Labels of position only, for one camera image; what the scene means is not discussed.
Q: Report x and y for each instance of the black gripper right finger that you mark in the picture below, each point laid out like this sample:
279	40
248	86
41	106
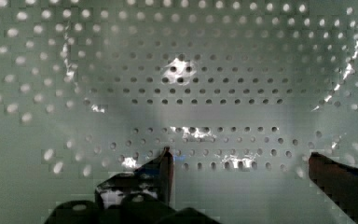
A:
336	180

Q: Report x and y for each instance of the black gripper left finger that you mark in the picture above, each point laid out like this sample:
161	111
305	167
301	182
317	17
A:
153	178

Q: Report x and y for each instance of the mint green plastic strainer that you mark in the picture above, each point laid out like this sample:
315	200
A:
241	92

